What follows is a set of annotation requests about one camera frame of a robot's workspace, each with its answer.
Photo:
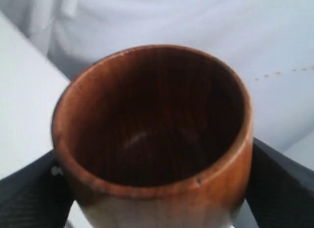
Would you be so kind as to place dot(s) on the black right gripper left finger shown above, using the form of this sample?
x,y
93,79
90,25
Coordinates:
x,y
36,196

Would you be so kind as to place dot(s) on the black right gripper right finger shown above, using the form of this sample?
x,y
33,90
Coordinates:
x,y
280,191

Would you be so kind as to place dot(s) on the small brown wooden cup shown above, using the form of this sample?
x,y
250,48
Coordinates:
x,y
157,136

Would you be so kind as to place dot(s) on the white fabric backdrop curtain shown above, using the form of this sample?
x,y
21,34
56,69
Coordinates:
x,y
270,43

